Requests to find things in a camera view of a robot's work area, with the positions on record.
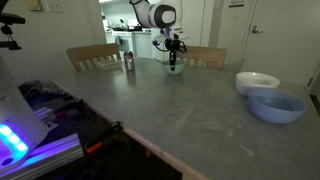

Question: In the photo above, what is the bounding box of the clear plastic container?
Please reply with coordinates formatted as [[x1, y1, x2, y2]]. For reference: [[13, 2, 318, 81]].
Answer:
[[98, 60, 122, 70]]

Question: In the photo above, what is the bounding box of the white door with handle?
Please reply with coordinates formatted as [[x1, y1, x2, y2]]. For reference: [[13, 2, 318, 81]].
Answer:
[[241, 0, 320, 86]]

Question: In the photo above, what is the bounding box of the green bowl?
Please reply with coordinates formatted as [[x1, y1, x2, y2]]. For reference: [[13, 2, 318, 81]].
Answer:
[[162, 60, 186, 76]]

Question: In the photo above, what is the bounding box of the red soda can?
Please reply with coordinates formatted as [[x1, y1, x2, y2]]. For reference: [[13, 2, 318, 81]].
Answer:
[[124, 51, 135, 70]]

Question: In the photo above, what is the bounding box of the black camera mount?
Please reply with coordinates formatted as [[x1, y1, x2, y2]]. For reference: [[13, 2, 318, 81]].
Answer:
[[0, 13, 26, 50]]

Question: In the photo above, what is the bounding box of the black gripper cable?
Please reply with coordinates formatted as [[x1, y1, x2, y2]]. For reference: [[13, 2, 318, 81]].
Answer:
[[151, 29, 172, 53]]

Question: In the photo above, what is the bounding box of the wooden chair near bowls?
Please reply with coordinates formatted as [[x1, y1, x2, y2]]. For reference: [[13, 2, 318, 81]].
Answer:
[[177, 46, 227, 70]]

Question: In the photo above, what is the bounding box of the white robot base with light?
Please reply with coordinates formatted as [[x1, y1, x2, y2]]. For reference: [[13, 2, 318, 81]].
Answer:
[[0, 58, 49, 173]]

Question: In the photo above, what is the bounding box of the black orange clamp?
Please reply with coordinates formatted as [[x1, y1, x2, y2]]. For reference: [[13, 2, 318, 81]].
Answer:
[[83, 121, 123, 154]]

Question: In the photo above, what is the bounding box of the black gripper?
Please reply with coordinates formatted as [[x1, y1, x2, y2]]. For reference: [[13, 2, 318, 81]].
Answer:
[[165, 39, 187, 71]]

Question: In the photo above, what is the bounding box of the wooden chair near can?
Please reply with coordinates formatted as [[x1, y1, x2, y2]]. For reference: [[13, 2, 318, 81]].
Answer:
[[66, 43, 121, 72]]

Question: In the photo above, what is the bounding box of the blue bowl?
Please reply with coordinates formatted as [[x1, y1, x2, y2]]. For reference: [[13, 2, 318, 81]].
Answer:
[[247, 88, 308, 124]]

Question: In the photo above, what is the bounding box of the silver aluminium rail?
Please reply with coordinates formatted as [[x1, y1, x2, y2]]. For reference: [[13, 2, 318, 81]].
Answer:
[[0, 134, 84, 180]]

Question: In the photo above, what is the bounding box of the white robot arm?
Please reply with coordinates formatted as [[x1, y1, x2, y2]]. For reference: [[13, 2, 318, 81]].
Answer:
[[129, 0, 188, 71]]

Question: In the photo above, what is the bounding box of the white bowl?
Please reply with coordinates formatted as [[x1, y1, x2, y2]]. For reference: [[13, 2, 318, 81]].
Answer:
[[236, 72, 280, 96]]

